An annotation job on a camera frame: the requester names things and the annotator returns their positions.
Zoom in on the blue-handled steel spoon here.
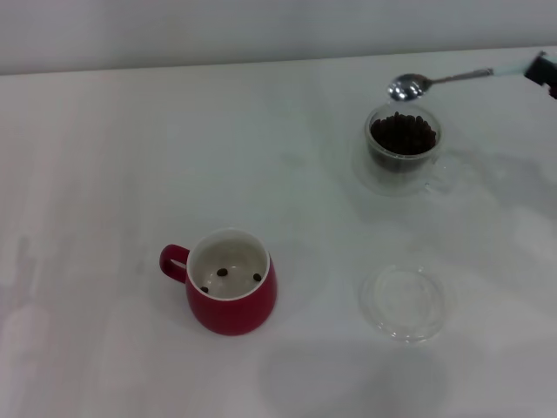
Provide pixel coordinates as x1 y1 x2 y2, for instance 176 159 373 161
388 64 530 102

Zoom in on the red ceramic mug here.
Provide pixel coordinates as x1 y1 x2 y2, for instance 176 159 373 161
158 226 279 337

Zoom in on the coffee bean pile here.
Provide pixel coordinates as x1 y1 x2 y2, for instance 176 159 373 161
369 111 438 173

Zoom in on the clear double-walled glass cup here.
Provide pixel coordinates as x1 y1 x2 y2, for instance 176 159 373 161
351 102 456 198

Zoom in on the clear glass saucer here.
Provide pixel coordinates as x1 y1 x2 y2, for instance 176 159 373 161
359 264 459 345

